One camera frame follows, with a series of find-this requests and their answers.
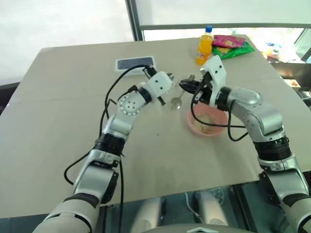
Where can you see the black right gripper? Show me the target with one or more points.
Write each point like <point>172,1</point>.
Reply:
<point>205,93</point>

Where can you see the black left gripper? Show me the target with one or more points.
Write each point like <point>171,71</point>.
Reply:
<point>149,71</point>

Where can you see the clear glass mug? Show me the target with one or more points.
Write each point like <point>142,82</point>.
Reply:
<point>173,91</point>

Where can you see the metal spoon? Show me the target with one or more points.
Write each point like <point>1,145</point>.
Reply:
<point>176,102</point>

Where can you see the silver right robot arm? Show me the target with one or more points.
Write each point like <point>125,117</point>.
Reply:
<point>267,116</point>

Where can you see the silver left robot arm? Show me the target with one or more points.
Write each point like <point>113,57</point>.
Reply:
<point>114,123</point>

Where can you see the oatmeal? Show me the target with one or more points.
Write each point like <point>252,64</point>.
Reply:
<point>206,120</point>

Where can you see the pink bowl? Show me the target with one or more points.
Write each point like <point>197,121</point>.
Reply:
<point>194,128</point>

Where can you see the orange soda bottle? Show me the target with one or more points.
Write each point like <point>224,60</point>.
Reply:
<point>203,48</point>

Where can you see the white digital scale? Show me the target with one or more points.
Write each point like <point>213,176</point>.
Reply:
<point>131,63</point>

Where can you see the pink snack bag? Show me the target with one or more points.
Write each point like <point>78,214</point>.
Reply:
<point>228,41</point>

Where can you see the green snack bag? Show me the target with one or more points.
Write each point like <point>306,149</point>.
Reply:
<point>239,50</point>

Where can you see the dark side desk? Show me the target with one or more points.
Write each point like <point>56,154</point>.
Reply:
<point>291,70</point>

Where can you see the tan cardboard table cover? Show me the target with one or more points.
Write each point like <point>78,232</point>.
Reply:
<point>73,109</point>

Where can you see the grey rounded robot leg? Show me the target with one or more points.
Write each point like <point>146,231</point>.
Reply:
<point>213,208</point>

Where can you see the grey robot torso cover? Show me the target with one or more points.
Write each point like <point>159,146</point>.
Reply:
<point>196,229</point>

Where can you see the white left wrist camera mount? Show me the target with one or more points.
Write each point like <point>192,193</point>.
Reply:
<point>159,83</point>

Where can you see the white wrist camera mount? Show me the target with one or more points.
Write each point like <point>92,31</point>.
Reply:
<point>159,83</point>
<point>217,70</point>

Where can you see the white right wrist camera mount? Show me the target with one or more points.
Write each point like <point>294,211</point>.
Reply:
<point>217,70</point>

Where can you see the dark window frame bar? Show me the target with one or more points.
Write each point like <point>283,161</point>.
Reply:
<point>218,26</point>

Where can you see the dark window frame post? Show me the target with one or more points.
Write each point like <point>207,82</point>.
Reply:
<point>134,19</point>

